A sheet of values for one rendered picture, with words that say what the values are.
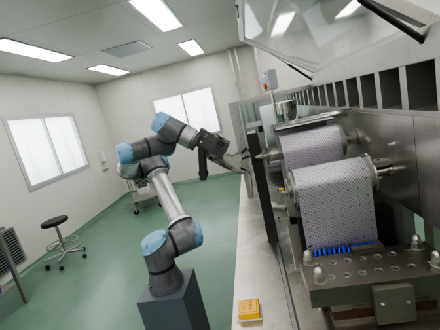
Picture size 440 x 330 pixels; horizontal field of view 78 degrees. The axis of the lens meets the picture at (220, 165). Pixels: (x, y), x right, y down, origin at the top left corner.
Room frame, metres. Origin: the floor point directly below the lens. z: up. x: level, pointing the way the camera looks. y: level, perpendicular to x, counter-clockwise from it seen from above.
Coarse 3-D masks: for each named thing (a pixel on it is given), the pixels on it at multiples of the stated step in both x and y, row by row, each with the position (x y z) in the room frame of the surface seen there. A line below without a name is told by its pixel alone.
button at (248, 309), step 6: (240, 300) 0.83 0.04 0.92; (246, 300) 0.83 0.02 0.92; (252, 300) 0.82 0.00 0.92; (258, 300) 0.82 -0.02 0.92; (240, 306) 0.80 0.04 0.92; (246, 306) 0.80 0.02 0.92; (252, 306) 0.79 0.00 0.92; (258, 306) 0.79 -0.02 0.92; (240, 312) 0.78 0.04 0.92; (246, 312) 0.77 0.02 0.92; (252, 312) 0.76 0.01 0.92; (258, 312) 0.76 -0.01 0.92; (240, 318) 0.77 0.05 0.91; (246, 318) 0.77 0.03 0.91; (252, 318) 0.76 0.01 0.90
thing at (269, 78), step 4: (264, 72) 1.45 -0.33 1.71; (268, 72) 1.42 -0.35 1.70; (272, 72) 1.43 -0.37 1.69; (264, 76) 1.46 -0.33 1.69; (268, 76) 1.42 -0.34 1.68; (272, 76) 1.43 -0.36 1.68; (264, 80) 1.47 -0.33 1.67; (268, 80) 1.43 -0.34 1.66; (272, 80) 1.43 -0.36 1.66; (276, 80) 1.44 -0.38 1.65; (264, 84) 1.45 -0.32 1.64; (268, 84) 1.43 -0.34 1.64; (272, 84) 1.43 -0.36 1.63; (276, 84) 1.43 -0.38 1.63; (264, 88) 1.45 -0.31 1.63; (268, 88) 1.44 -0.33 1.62; (272, 88) 1.43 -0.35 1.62; (276, 88) 1.43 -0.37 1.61
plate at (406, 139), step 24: (336, 120) 1.39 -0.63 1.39; (360, 120) 1.08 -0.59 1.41; (384, 120) 0.88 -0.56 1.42; (408, 120) 0.75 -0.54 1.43; (432, 120) 0.65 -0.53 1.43; (360, 144) 1.11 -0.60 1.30; (384, 144) 0.90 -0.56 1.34; (408, 144) 0.76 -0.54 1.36; (432, 144) 0.65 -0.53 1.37; (408, 168) 0.77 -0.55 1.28; (432, 168) 0.66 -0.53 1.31; (384, 192) 0.94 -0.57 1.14; (408, 192) 0.78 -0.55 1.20; (432, 192) 0.67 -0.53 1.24; (432, 216) 0.67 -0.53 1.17
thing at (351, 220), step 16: (304, 208) 0.86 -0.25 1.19; (320, 208) 0.85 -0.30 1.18; (336, 208) 0.85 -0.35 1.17; (352, 208) 0.84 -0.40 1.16; (368, 208) 0.83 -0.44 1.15; (304, 224) 0.86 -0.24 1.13; (320, 224) 0.85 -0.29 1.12; (336, 224) 0.85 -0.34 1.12; (352, 224) 0.84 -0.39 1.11; (368, 224) 0.83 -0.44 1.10; (320, 240) 0.85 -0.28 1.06; (336, 240) 0.85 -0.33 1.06; (352, 240) 0.84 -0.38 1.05; (368, 240) 0.83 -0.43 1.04
